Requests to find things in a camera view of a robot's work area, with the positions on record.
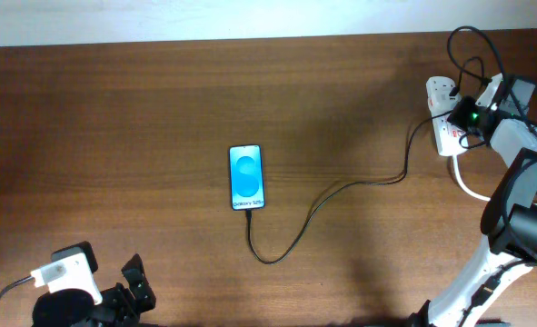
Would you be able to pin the blue Samsung smartphone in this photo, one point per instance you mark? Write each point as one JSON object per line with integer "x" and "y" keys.
{"x": 246, "y": 177}

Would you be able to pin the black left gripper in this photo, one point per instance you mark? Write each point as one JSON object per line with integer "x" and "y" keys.
{"x": 127, "y": 310}

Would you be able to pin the white power strip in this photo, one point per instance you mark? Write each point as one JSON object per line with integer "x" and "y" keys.
{"x": 447, "y": 136}

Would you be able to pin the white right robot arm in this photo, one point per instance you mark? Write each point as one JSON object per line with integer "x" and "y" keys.
{"x": 508, "y": 246}

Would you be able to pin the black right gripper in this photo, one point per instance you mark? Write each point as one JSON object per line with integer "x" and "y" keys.
{"x": 458, "y": 112}

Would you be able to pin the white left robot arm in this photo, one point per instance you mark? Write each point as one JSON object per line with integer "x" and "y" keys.
{"x": 73, "y": 298}

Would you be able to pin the white USB charger adapter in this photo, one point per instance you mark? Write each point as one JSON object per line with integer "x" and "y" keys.
{"x": 440, "y": 101}

